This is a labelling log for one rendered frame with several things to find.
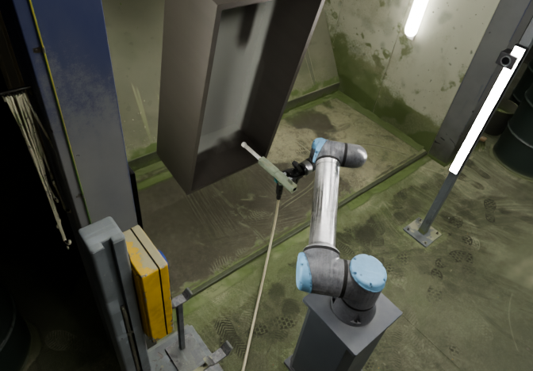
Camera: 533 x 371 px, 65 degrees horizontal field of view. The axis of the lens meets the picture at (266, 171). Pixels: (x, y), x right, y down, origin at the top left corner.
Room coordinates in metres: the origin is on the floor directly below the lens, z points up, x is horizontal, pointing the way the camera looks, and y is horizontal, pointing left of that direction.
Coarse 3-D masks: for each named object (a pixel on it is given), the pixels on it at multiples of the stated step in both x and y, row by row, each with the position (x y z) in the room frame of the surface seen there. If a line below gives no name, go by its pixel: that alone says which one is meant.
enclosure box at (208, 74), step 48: (192, 0) 1.60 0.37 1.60; (240, 0) 1.56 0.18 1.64; (288, 0) 2.08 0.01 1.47; (192, 48) 1.60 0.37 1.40; (240, 48) 2.15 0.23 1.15; (288, 48) 2.04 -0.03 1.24; (192, 96) 1.60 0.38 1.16; (240, 96) 2.27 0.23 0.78; (288, 96) 1.99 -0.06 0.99; (192, 144) 1.60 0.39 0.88; (240, 144) 2.13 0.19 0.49; (192, 192) 1.67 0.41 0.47
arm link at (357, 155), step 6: (348, 144) 1.58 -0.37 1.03; (354, 144) 1.60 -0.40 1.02; (348, 150) 1.54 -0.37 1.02; (354, 150) 1.55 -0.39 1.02; (360, 150) 1.57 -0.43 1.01; (348, 156) 1.52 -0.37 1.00; (354, 156) 1.53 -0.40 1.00; (360, 156) 1.55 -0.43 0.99; (366, 156) 1.60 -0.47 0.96; (348, 162) 1.51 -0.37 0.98; (354, 162) 1.52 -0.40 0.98; (360, 162) 1.54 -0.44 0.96
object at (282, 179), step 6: (246, 144) 2.05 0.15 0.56; (252, 150) 2.01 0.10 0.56; (258, 156) 1.96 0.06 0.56; (264, 162) 1.90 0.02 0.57; (264, 168) 1.89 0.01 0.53; (270, 168) 1.86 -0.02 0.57; (276, 168) 1.86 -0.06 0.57; (270, 174) 1.85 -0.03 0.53; (276, 174) 1.81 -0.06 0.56; (282, 174) 1.82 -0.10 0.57; (282, 180) 1.77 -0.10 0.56; (288, 180) 1.76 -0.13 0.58; (282, 186) 1.81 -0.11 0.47; (288, 186) 1.74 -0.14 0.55; (294, 186) 1.73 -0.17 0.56; (276, 192) 1.82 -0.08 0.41; (276, 198) 1.82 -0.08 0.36
